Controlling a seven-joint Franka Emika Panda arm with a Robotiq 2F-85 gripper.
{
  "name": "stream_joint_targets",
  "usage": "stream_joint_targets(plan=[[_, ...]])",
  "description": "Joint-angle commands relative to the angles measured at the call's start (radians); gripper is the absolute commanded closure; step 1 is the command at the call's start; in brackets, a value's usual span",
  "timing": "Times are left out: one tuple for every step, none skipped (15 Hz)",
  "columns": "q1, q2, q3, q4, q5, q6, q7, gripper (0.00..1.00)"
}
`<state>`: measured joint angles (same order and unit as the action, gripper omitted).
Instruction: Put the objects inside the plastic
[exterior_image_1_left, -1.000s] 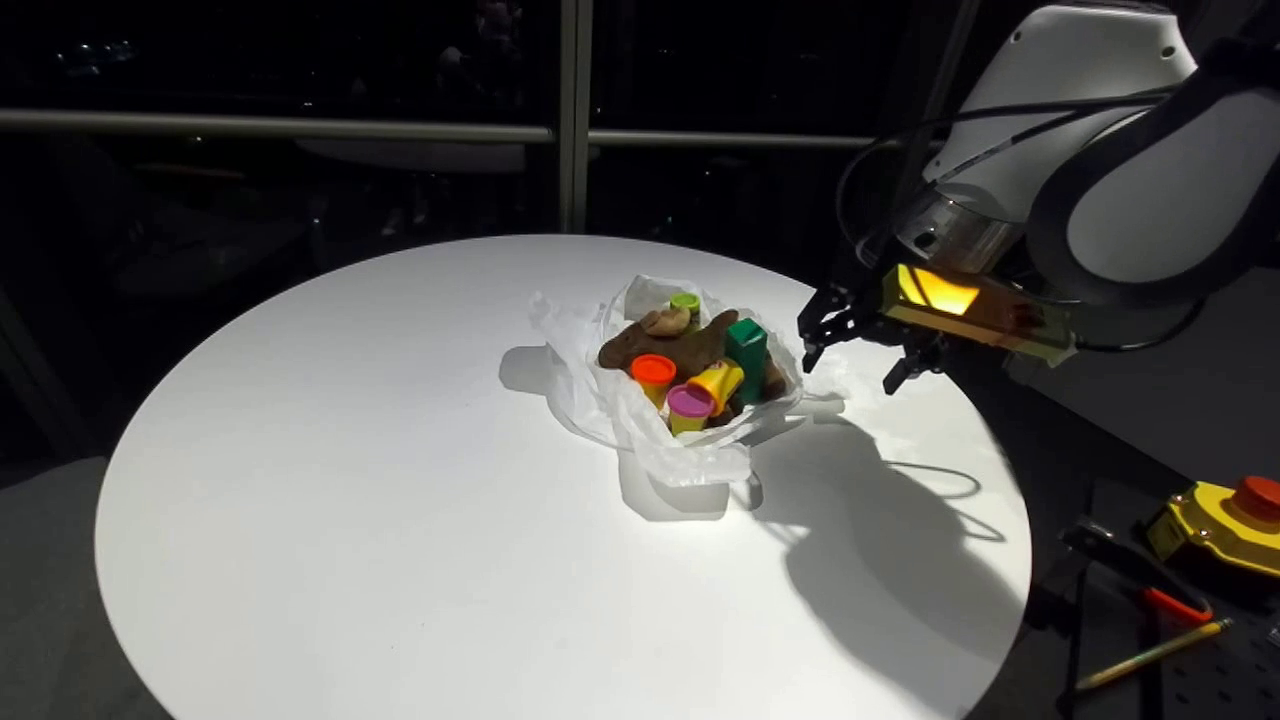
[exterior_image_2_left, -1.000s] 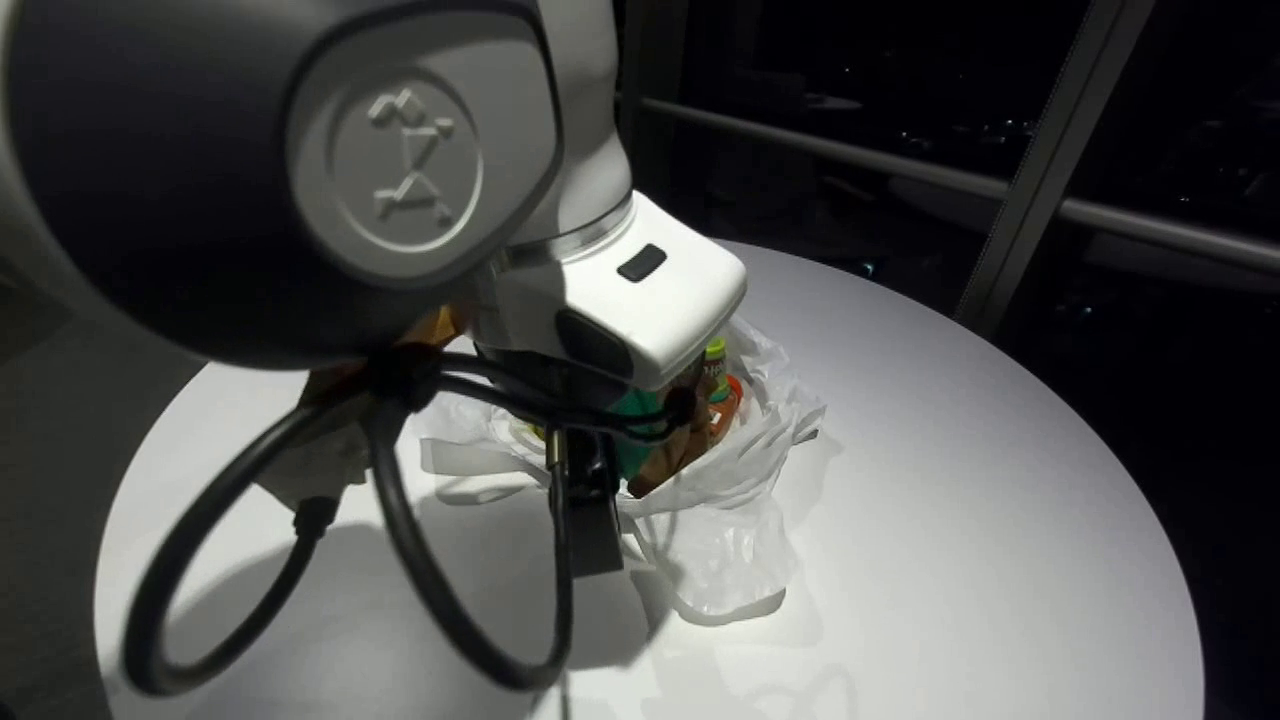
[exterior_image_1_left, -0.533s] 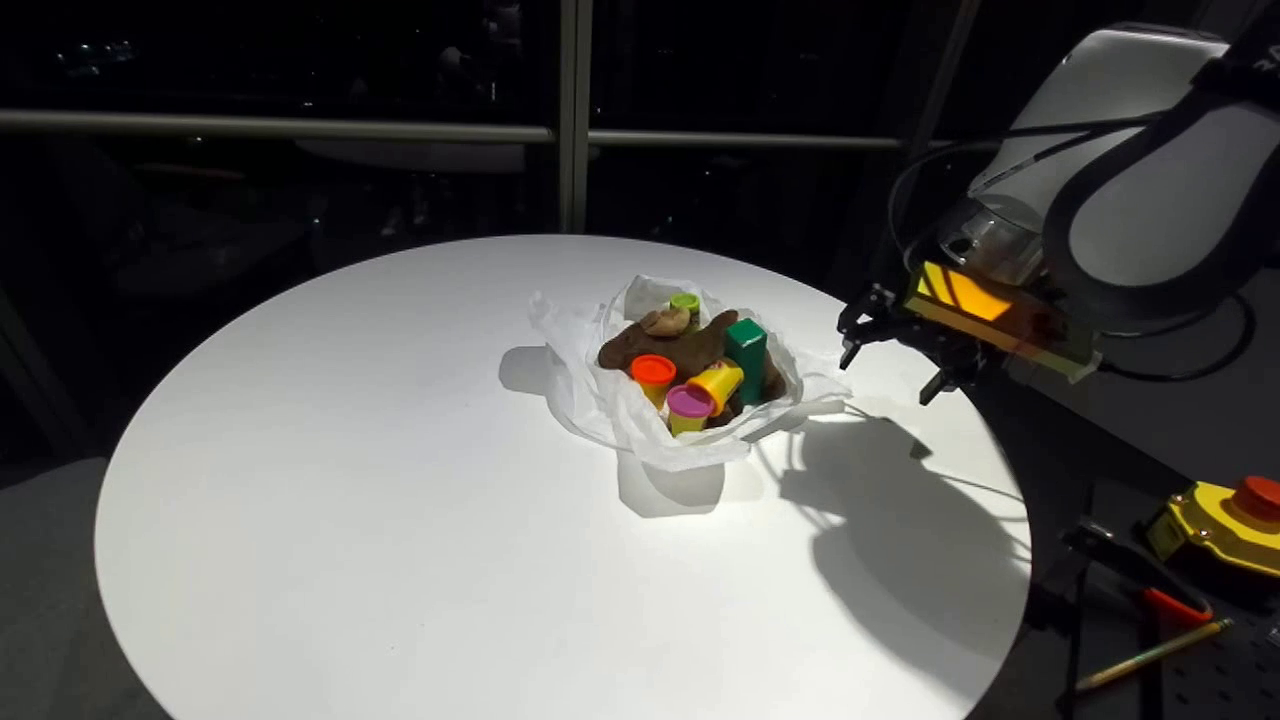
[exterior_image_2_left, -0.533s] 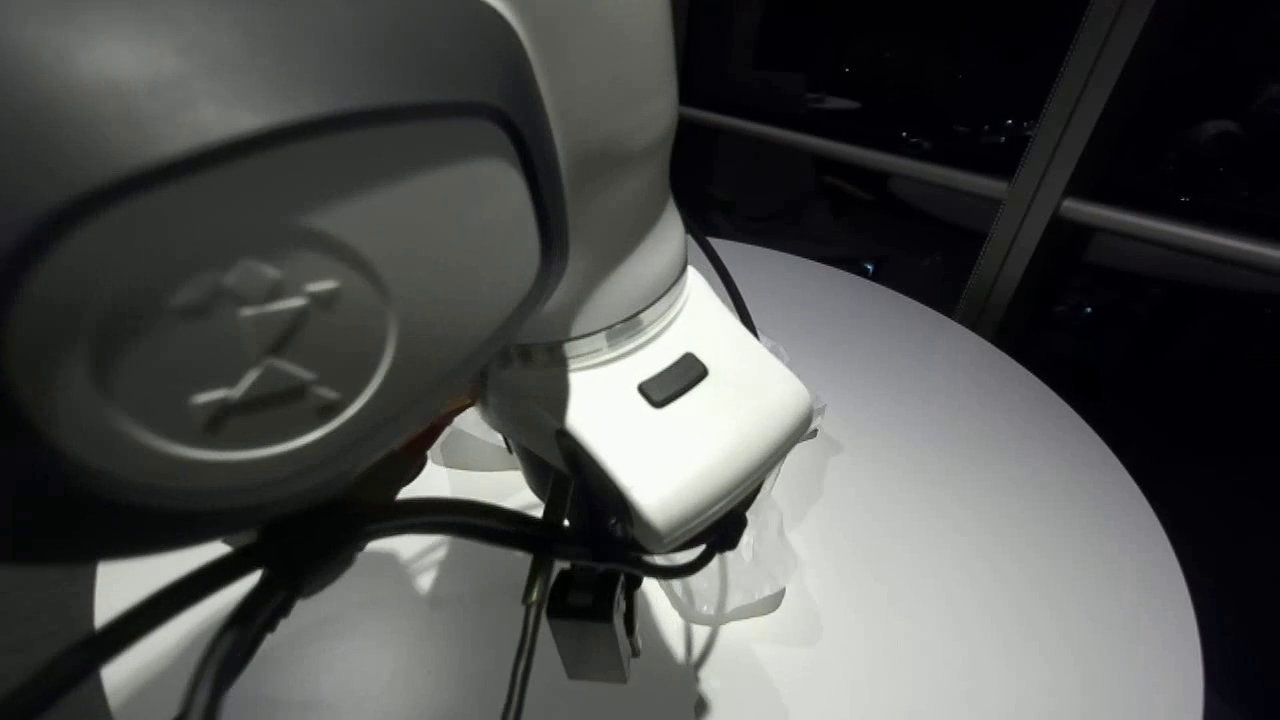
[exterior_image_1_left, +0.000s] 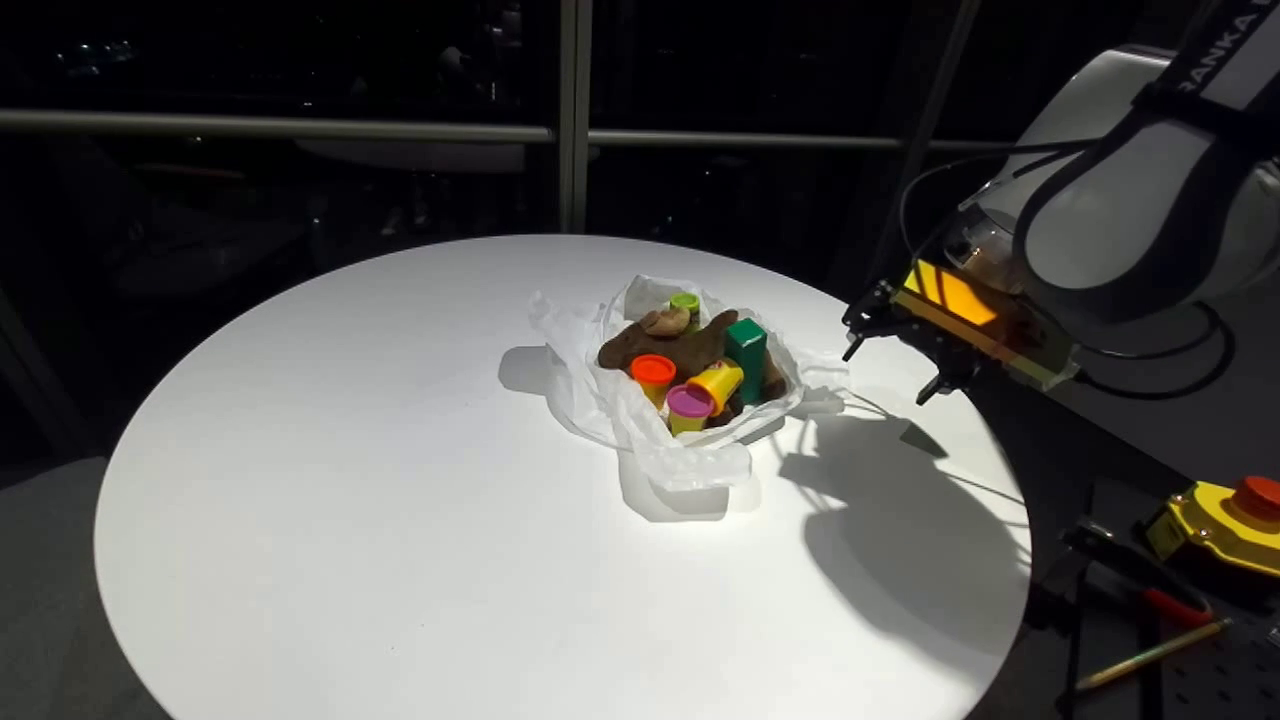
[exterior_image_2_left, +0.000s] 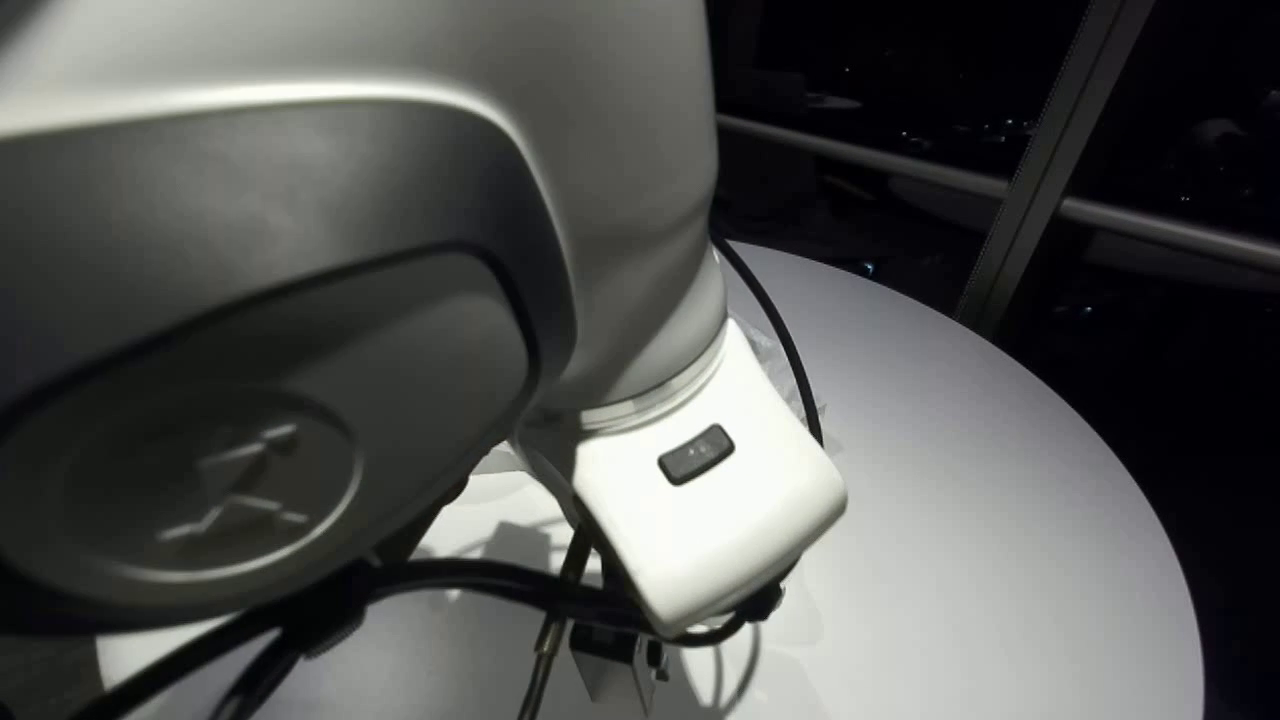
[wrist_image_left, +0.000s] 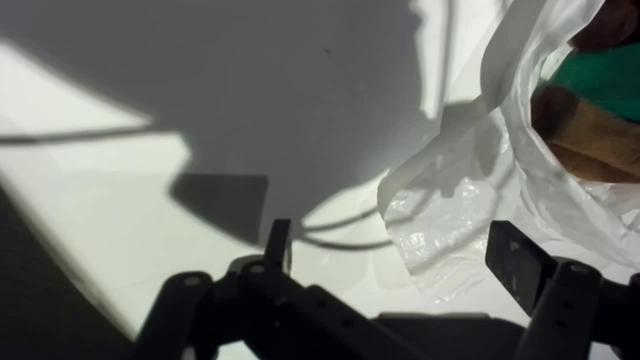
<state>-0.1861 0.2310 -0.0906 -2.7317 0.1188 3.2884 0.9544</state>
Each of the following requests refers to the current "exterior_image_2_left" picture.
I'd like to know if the metal window railing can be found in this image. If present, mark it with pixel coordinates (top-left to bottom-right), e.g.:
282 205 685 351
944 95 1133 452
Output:
715 114 1280 275

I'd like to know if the metal window post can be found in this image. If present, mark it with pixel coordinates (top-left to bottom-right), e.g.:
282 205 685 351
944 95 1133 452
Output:
952 0 1160 337

